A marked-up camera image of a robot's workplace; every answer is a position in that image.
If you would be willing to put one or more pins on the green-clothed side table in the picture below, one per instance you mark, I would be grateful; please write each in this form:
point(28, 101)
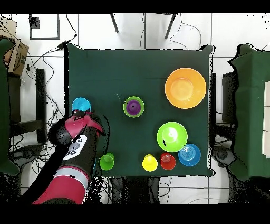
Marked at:
point(4, 105)
point(251, 105)

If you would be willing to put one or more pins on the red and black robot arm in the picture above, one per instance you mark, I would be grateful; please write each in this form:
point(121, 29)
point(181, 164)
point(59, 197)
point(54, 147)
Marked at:
point(69, 186)

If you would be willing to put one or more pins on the green cup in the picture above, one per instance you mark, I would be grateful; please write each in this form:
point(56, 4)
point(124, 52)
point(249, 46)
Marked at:
point(106, 162)

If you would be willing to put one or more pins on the grey base with black knob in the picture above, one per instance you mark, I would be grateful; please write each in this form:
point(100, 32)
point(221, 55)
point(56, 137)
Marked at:
point(25, 152)

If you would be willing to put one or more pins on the grey floor base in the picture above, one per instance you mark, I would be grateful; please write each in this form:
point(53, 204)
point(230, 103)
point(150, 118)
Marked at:
point(221, 154)

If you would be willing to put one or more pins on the yellow cup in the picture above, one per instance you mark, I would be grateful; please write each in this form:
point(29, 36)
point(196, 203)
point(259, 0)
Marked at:
point(149, 163)

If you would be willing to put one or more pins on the white boxes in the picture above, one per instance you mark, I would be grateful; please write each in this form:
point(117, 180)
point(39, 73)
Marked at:
point(266, 118)

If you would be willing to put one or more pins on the cardboard box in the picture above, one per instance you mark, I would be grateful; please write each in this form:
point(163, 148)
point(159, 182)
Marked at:
point(16, 57)

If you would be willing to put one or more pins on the small green bowl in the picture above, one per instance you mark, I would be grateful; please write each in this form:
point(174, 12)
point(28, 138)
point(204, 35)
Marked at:
point(124, 112)

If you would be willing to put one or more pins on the large blue bowl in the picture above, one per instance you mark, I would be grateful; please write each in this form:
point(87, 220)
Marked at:
point(191, 156)

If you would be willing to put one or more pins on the small cyan bowl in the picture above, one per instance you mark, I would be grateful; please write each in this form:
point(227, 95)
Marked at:
point(81, 104)

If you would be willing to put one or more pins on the large green bowl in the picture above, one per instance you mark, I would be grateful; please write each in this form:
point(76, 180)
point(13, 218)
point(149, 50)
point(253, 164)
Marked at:
point(172, 136)

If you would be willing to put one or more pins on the purple cup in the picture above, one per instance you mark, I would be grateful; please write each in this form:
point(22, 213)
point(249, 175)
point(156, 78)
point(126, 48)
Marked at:
point(133, 107)

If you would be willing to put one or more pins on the large orange bowl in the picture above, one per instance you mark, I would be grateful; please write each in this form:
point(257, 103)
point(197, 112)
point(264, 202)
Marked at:
point(185, 87)

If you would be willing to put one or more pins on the black power adapter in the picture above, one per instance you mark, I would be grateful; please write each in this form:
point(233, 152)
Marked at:
point(61, 45)

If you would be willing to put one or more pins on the black square floor frame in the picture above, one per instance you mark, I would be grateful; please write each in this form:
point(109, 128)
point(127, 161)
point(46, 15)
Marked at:
point(44, 38)

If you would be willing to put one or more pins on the red-orange cup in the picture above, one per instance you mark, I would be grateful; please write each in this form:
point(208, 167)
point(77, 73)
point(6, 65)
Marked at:
point(168, 162)

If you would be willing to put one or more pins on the black stand leg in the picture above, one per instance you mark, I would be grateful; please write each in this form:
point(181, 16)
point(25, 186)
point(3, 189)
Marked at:
point(170, 26)
point(114, 23)

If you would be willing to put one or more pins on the dark green tablecloth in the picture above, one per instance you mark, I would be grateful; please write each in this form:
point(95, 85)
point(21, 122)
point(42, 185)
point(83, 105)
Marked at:
point(126, 74)

